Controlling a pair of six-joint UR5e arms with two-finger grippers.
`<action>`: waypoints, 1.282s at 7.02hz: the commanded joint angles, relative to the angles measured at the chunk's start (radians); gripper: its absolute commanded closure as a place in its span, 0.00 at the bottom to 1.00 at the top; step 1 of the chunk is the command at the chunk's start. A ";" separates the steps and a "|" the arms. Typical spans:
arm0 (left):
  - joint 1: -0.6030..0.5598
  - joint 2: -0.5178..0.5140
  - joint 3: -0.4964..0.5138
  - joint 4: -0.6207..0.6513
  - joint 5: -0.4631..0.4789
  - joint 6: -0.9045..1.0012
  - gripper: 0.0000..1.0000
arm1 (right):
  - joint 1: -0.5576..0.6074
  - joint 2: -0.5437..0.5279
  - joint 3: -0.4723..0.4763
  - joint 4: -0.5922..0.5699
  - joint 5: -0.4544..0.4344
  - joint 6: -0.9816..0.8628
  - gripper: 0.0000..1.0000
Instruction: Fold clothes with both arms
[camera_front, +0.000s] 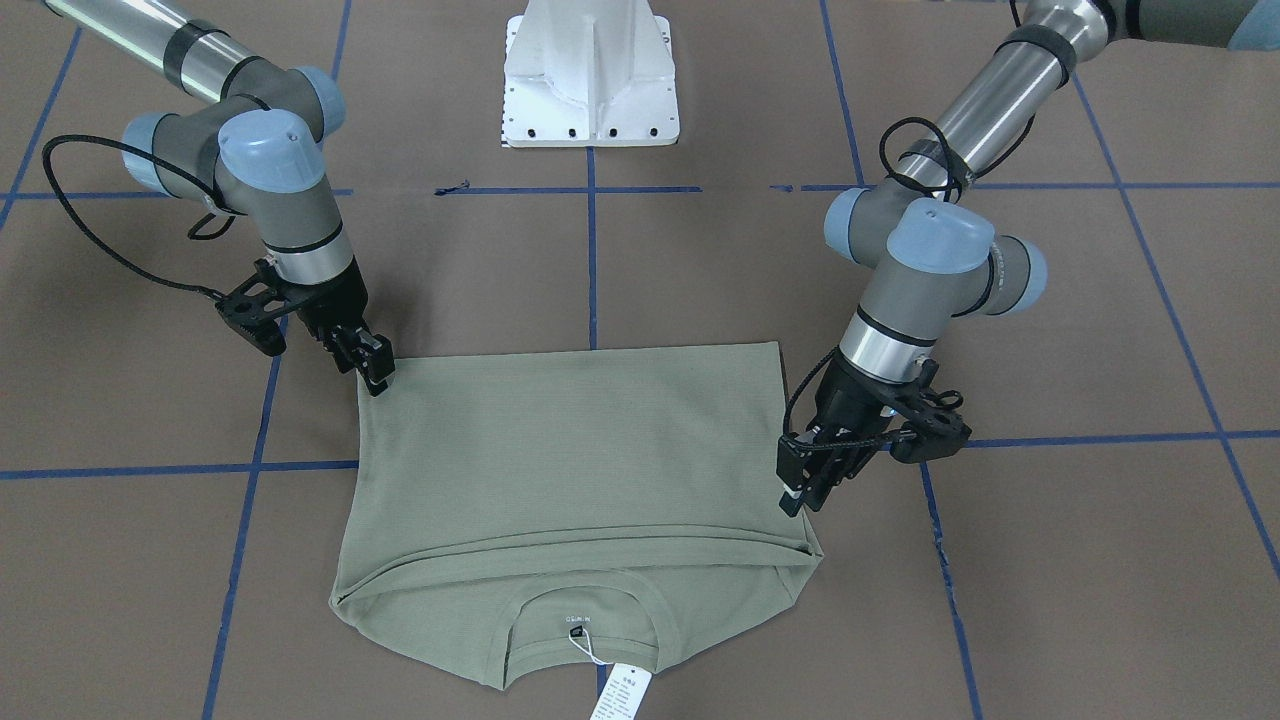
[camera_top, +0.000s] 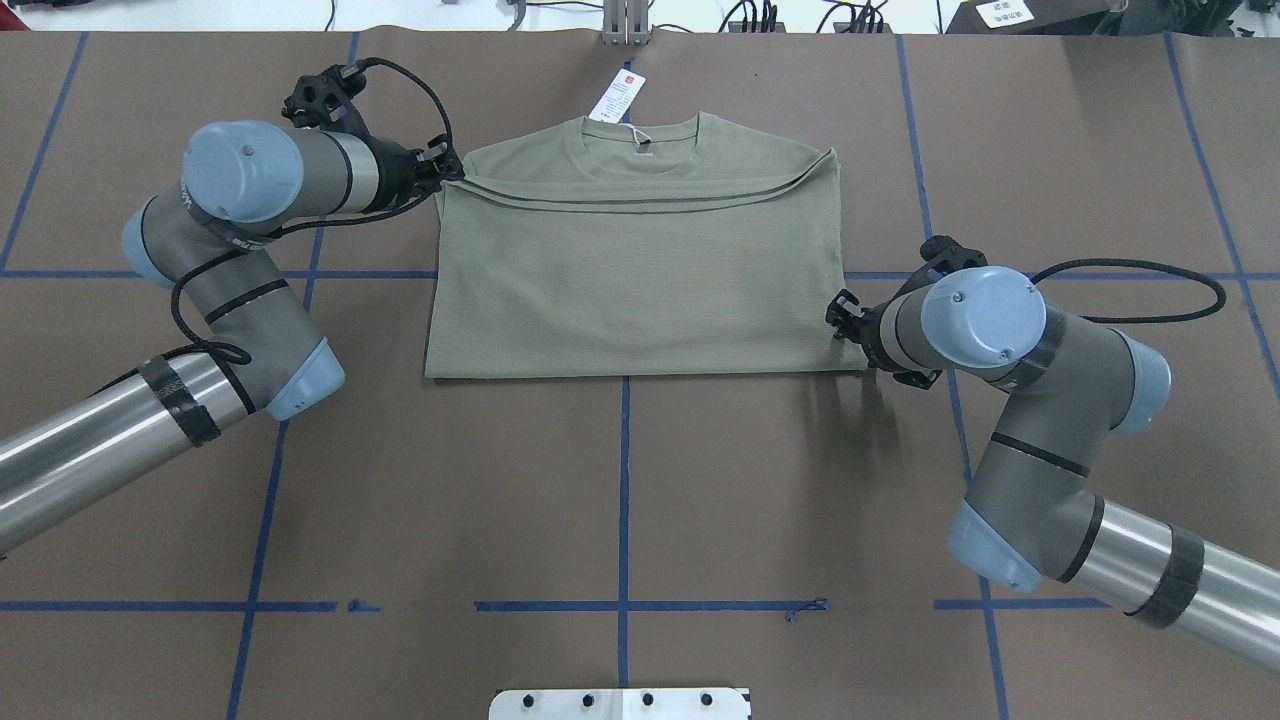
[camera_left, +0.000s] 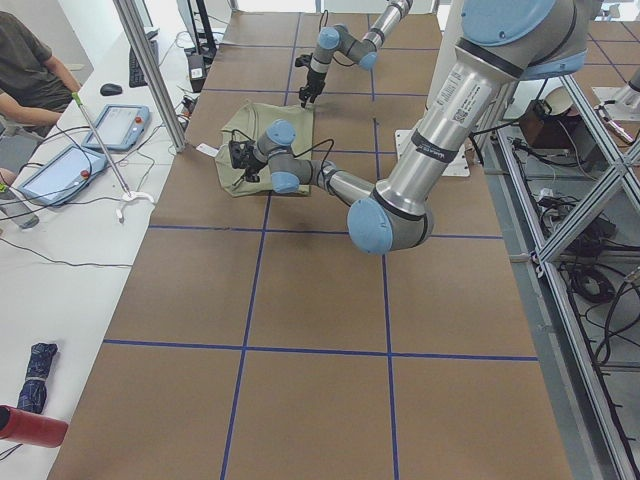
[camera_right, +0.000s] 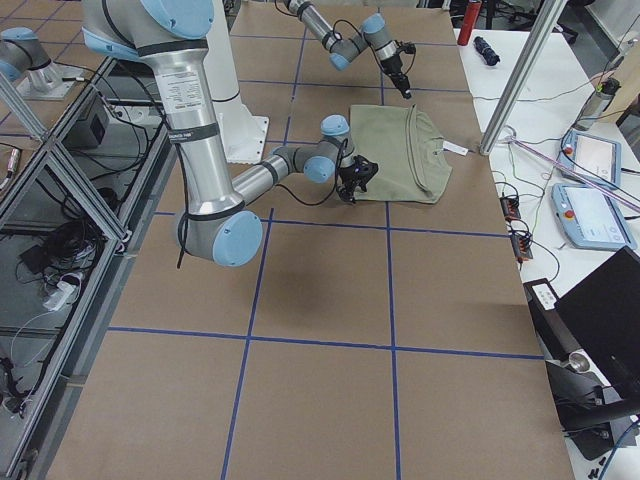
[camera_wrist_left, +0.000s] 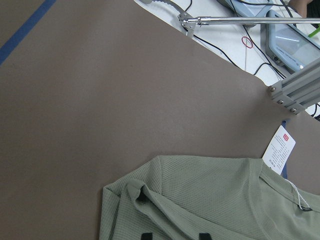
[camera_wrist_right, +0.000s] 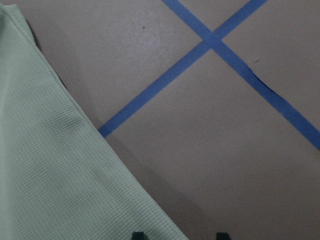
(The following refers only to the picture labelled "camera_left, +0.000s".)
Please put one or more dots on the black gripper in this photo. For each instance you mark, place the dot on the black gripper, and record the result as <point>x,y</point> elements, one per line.
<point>250,167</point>
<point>314,79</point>

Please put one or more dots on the olive green long-sleeve shirt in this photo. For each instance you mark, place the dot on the olive green long-sleeve shirt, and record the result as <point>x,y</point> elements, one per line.
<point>282,135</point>

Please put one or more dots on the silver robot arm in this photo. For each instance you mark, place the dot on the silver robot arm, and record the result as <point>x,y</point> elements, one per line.
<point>501,42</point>
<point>337,39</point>

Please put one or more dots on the white paper hang tag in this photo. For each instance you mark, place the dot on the white paper hang tag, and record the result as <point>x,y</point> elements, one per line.
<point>207,150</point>

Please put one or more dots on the metal reacher stick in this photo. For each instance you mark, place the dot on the metal reacher stick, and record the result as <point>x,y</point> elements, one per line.
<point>128,196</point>

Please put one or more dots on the black labelled box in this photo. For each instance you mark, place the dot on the black labelled box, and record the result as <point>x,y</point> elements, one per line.
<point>197,72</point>

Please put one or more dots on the blue teach pendant far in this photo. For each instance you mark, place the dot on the blue teach pendant far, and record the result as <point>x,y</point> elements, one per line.
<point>121,126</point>

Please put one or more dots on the blue teach pendant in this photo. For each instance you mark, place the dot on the blue teach pendant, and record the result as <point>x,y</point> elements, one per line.
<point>63,177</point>
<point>121,126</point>

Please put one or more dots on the black computer mouse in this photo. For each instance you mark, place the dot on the black computer mouse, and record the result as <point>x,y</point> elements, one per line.
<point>110,89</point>

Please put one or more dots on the blue teach pendant near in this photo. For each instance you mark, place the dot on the blue teach pendant near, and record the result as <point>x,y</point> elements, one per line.
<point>63,177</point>

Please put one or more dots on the seated person in olive shirt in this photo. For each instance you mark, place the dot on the seated person in olive shirt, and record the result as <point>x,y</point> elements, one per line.
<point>36,87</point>

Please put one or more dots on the grey water bottle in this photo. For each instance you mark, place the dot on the grey water bottle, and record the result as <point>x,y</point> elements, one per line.
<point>16,210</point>

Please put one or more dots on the folded dark blue umbrella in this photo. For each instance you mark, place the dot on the folded dark blue umbrella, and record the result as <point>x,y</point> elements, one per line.
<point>33,394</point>

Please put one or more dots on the red cylindrical bottle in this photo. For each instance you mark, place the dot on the red cylindrical bottle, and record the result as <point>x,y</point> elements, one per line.
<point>30,428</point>

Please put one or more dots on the aluminium frame post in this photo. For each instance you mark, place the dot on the aluminium frame post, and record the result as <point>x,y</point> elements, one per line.
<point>134,30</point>

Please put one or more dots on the aluminium frame rack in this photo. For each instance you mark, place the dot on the aluminium frame rack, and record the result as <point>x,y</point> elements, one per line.
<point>571,218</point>

